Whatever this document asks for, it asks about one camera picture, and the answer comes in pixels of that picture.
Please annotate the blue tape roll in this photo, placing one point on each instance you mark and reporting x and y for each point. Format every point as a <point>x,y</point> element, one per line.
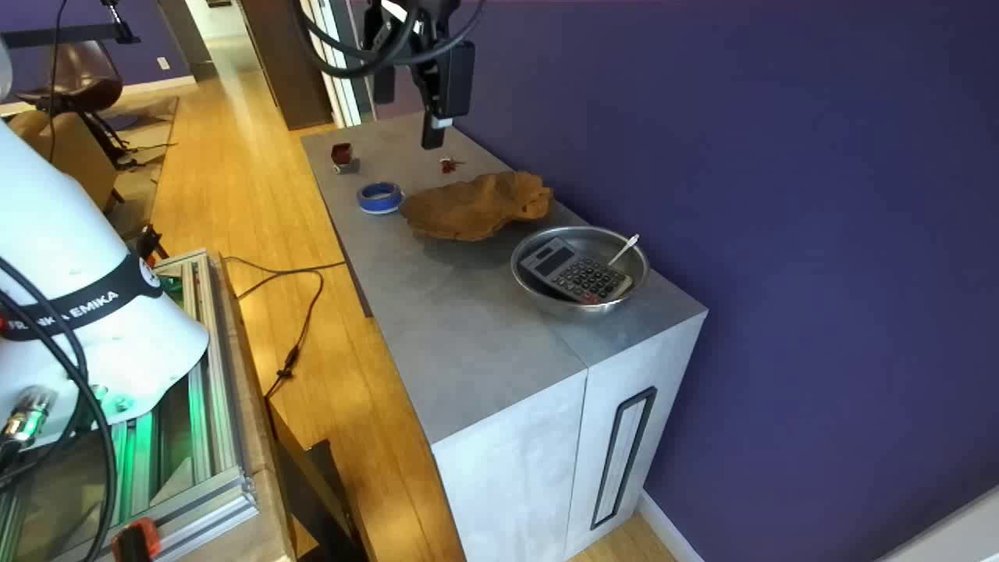
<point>378,196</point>

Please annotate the red toy wagon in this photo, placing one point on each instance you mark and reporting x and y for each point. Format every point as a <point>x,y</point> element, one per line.
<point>346,161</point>

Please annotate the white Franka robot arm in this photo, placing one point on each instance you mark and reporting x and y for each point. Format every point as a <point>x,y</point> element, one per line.
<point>78,310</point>

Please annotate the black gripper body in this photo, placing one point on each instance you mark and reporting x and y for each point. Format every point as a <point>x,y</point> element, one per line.
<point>447,81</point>

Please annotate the grey concrete-look cabinet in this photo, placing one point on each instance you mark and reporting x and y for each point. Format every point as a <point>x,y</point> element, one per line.
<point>540,422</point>

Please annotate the grey calculator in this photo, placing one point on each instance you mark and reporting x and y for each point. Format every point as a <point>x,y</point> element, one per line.
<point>576,276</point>

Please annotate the metal spoon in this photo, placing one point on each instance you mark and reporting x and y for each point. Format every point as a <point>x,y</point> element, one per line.
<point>629,244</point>

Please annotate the orange clamp handle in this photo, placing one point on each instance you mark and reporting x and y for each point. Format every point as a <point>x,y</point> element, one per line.
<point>140,541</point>

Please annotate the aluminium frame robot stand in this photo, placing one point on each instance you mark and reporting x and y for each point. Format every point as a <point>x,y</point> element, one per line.
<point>195,465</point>

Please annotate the brown chair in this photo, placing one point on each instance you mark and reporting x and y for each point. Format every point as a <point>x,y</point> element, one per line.
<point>83,79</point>

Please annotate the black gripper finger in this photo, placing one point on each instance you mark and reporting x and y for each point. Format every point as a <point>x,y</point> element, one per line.
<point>435,128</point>

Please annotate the metal bowl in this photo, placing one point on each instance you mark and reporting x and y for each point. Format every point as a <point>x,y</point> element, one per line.
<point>587,238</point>

